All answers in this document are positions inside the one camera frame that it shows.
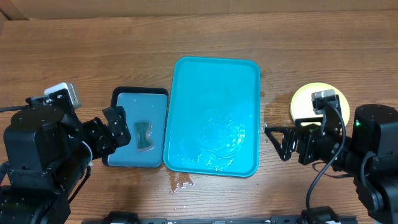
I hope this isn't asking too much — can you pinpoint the brown cardboard backdrop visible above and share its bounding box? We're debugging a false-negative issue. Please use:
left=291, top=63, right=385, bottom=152
left=1, top=0, right=397, bottom=20

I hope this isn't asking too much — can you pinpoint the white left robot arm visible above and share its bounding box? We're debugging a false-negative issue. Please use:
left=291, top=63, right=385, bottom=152
left=1, top=105, right=131, bottom=223

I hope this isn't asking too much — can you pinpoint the yellow plate with blue stain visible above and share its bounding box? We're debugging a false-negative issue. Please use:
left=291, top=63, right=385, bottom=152
left=290, top=82, right=350, bottom=126

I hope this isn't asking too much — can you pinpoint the teal serving tray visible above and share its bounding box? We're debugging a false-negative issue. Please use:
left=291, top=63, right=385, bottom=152
left=163, top=57, right=261, bottom=178

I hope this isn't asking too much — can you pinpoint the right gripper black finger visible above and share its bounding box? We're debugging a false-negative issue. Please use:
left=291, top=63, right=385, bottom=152
left=264, top=127, right=299, bottom=161
left=295, top=117, right=323, bottom=127

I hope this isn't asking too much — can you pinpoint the black water tray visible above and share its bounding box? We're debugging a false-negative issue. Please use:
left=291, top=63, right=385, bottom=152
left=103, top=86, right=169, bottom=168

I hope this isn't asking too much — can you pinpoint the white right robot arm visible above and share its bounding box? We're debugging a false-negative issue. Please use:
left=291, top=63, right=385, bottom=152
left=264, top=104, right=397, bottom=223

